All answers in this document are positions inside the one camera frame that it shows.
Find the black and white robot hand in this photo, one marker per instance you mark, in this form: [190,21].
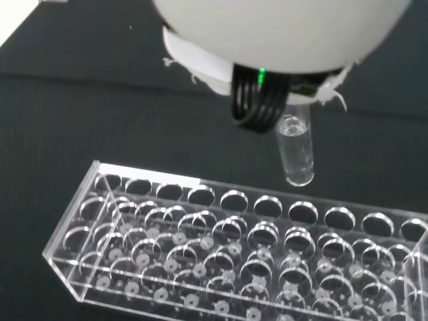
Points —
[267,30]

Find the clear acrylic test tube rack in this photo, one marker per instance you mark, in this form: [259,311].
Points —
[234,254]

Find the black bench cloth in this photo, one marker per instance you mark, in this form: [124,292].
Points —
[83,110]

